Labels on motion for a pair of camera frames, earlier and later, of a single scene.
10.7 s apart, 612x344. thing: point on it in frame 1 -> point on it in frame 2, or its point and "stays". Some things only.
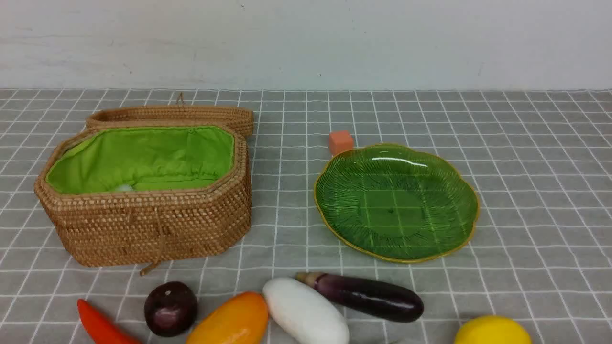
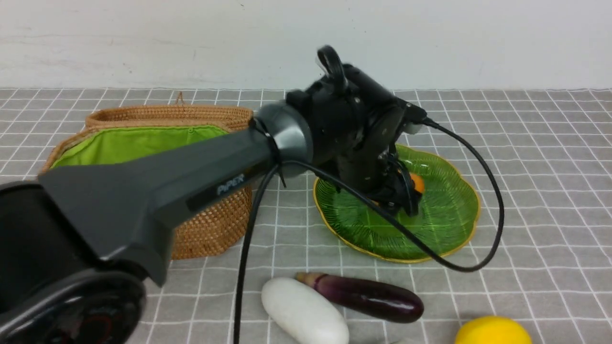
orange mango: x=240 y=317 -> x=419 y=182
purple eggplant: x=373 y=299 stays
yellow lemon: x=491 y=329 stays
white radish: x=305 y=315 stays
